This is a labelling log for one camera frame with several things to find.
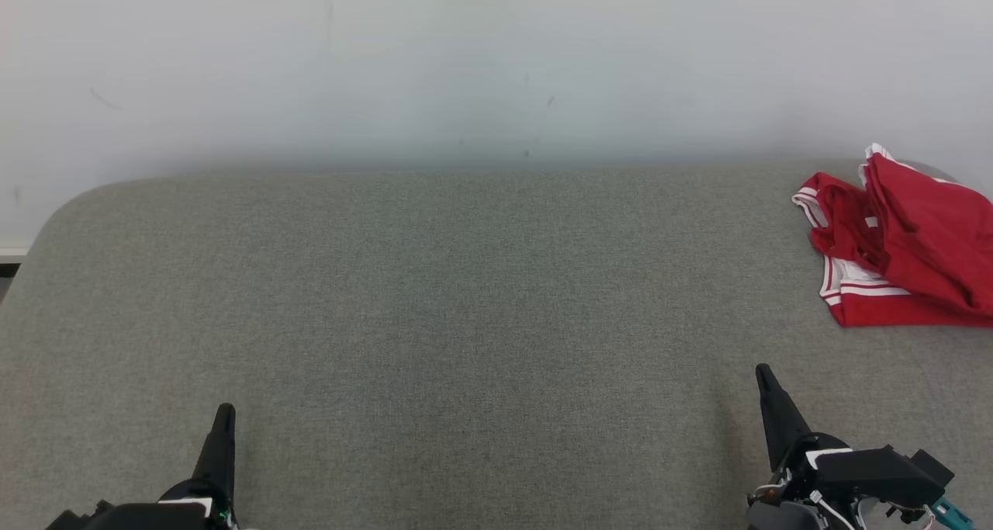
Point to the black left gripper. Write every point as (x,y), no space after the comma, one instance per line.
(178,517)

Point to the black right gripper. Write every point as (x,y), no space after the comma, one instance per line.
(869,477)

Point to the red jersey with number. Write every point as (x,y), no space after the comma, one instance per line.
(884,309)

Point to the red jersey with white trim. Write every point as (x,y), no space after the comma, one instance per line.
(931,227)

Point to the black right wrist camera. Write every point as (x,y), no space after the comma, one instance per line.
(934,468)

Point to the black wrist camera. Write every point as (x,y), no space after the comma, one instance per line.
(934,468)
(70,523)

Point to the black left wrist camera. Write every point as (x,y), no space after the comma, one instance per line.
(70,523)

